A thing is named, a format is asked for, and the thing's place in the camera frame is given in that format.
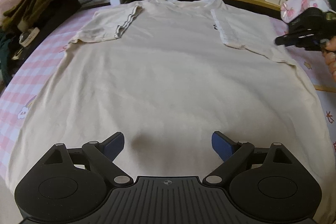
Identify pink white bunny plush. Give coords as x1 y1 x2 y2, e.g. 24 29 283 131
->
280 0 331 23

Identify beige strap wristwatch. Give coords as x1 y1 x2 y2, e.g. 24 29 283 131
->
19 27 40 48

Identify dark green garment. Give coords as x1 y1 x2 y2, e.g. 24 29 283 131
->
0 28 15 86

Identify black yamaha keyboard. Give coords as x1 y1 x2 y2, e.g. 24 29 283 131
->
1 0 81 85

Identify pink checkered desk mat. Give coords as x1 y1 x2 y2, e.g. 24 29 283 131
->
1 8 335 178

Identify beige t-shirt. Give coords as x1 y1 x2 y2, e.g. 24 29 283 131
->
4 0 336 217

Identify person right hand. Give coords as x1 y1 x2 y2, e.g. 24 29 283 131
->
322 37 336 81

